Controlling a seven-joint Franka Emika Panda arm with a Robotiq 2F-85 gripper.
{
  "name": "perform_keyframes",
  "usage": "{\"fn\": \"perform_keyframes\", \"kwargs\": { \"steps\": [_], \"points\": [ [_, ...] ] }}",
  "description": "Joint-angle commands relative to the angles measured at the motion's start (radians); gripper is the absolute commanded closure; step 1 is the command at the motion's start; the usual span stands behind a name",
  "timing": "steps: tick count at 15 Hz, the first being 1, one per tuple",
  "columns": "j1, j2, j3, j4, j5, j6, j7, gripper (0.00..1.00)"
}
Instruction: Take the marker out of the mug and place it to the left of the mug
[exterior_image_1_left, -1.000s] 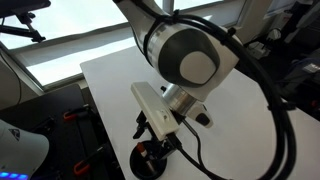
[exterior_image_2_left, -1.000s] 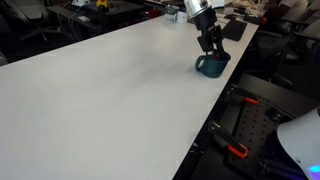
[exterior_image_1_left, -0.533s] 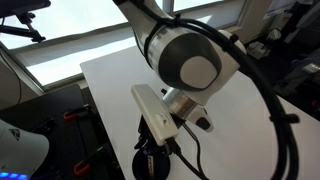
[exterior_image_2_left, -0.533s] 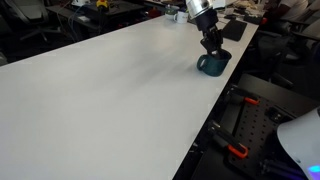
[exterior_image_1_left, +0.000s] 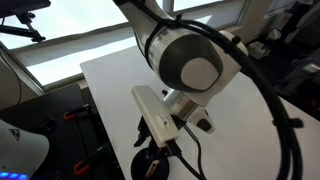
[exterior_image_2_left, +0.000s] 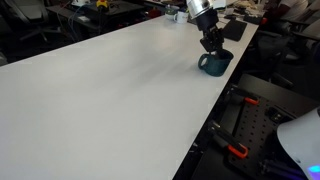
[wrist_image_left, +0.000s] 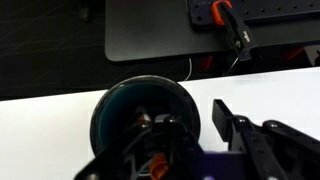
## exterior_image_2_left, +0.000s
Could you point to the black cluttered desk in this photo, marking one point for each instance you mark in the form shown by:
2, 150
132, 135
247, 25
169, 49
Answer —
116, 10

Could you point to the green and white bowl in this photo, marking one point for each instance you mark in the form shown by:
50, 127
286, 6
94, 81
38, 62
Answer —
170, 12

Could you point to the person in white shirt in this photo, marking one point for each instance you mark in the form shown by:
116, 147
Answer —
293, 7

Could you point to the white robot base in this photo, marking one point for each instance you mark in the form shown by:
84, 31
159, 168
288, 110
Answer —
300, 140

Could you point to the dark teal mug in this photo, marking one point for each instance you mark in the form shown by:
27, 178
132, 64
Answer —
216, 68

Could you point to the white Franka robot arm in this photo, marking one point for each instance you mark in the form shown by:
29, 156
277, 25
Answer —
200, 7

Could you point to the white mug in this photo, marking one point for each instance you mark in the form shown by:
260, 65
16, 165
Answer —
181, 17

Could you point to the black flat pad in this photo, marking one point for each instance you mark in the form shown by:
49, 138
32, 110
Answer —
236, 30

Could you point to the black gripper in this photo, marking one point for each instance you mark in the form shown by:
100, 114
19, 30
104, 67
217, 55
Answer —
208, 23

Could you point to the black office chair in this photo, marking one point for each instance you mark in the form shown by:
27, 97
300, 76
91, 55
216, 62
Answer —
276, 43

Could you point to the grey office chair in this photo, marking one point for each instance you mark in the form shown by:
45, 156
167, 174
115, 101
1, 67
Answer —
30, 10

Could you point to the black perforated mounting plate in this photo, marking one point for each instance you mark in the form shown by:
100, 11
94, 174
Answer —
256, 130

